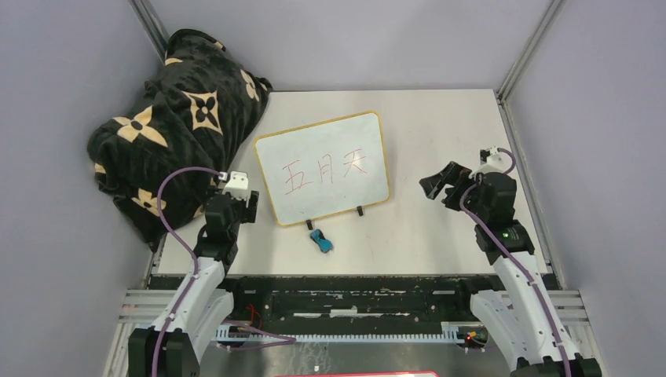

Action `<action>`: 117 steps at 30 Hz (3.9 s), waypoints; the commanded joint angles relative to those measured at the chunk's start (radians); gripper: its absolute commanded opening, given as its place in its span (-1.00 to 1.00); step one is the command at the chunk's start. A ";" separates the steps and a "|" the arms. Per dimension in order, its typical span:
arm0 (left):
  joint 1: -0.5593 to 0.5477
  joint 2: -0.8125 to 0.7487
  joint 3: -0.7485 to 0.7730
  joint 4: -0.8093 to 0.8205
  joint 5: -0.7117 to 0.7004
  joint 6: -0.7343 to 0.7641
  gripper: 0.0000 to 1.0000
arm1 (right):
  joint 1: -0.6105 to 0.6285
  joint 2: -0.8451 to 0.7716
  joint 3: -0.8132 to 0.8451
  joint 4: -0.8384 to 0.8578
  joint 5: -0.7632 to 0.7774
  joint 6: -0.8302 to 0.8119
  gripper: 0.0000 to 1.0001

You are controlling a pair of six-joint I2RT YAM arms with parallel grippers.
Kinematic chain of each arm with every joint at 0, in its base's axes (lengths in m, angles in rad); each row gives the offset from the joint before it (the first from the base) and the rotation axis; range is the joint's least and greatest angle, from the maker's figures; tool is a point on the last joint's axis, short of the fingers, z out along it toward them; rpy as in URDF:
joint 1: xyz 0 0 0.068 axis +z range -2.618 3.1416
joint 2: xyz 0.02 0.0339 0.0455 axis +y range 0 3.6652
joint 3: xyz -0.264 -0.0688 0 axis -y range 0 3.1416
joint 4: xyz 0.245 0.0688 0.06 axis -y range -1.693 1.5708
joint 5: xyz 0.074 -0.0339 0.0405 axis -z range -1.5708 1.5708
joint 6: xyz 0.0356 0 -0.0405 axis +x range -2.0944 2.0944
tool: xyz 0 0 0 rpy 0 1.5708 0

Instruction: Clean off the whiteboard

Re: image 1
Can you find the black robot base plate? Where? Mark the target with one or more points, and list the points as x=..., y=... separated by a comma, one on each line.
x=355, y=305

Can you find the blue whiteboard eraser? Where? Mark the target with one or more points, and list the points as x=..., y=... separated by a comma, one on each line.
x=321, y=241

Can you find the aluminium frame rail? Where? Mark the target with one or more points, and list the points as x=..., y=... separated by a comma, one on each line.
x=141, y=307

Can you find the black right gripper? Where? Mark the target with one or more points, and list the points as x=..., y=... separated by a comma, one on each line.
x=454, y=174

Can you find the yellow framed whiteboard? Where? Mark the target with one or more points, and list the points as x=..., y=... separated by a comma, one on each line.
x=323, y=169

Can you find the wire whiteboard stand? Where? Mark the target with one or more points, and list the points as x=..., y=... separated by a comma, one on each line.
x=359, y=211

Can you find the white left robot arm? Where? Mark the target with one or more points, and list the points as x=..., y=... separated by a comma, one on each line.
x=174, y=343

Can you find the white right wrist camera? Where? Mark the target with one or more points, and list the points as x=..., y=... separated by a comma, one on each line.
x=491, y=161

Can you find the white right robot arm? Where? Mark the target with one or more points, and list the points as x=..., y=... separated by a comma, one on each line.
x=529, y=333

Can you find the black floral patterned blanket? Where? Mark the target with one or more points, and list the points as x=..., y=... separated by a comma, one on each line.
x=157, y=161

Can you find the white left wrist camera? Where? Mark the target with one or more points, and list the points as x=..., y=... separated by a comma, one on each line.
x=235, y=184

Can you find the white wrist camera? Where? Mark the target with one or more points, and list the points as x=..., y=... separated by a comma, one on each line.
x=491, y=161
x=235, y=184

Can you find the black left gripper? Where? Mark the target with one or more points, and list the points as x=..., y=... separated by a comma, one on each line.
x=247, y=213

